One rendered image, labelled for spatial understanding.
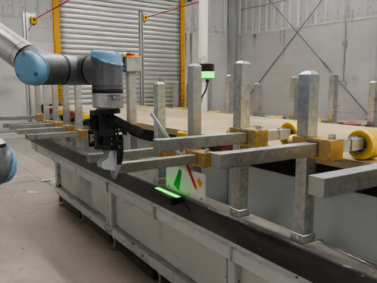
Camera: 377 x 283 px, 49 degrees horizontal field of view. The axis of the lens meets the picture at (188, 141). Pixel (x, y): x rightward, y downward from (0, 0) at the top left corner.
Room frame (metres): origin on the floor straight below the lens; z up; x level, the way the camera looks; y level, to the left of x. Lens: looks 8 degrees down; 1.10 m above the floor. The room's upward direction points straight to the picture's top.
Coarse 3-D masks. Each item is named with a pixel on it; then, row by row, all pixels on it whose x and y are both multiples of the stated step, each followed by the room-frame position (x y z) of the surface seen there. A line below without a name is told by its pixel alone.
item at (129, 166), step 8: (136, 160) 1.28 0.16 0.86; (144, 160) 1.28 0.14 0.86; (152, 160) 1.28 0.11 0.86; (160, 160) 1.30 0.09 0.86; (168, 160) 1.31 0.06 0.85; (176, 160) 1.33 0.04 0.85; (184, 160) 1.35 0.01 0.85; (192, 160) 1.37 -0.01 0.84; (120, 168) 1.22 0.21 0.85; (128, 168) 1.24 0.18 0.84; (136, 168) 1.25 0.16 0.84; (144, 168) 1.27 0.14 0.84; (152, 168) 1.28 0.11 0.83
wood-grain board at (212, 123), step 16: (144, 112) 2.89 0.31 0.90; (176, 112) 2.89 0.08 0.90; (208, 112) 2.89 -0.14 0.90; (144, 128) 2.07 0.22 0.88; (176, 128) 1.85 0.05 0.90; (208, 128) 1.85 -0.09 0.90; (224, 128) 1.85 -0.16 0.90; (272, 128) 1.85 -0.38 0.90; (320, 128) 1.85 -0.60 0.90; (336, 128) 1.85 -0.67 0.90; (352, 128) 1.85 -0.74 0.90; (368, 128) 1.85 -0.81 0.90; (272, 144) 1.35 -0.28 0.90; (352, 160) 1.07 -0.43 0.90; (368, 160) 1.06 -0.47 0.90
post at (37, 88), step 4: (36, 88) 3.30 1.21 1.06; (36, 92) 3.30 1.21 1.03; (36, 96) 3.30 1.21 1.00; (36, 100) 3.30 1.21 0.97; (40, 100) 3.32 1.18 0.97; (36, 104) 3.30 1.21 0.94; (40, 104) 3.31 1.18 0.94; (36, 108) 3.30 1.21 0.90; (40, 108) 3.31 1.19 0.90; (36, 112) 3.30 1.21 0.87; (36, 120) 3.31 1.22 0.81
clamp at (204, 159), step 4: (184, 152) 1.45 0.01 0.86; (188, 152) 1.42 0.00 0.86; (192, 152) 1.40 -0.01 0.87; (196, 152) 1.38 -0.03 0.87; (200, 152) 1.37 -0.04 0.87; (212, 152) 1.37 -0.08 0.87; (200, 156) 1.36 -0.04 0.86; (204, 156) 1.35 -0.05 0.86; (208, 156) 1.36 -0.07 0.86; (200, 160) 1.36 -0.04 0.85; (204, 160) 1.35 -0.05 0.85; (208, 160) 1.36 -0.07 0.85; (192, 164) 1.40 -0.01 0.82; (196, 164) 1.38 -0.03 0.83; (200, 164) 1.36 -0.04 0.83; (204, 164) 1.35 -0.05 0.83; (208, 164) 1.36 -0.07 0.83
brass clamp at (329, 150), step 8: (296, 136) 1.01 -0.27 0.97; (304, 136) 1.00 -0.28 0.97; (312, 136) 1.00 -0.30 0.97; (320, 136) 1.00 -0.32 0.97; (320, 144) 0.95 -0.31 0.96; (328, 144) 0.93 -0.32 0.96; (336, 144) 0.94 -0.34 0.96; (320, 152) 0.95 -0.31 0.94; (328, 152) 0.93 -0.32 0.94; (336, 152) 0.94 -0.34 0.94; (320, 160) 0.95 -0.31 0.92; (328, 160) 0.93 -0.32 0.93; (336, 160) 0.94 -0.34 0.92
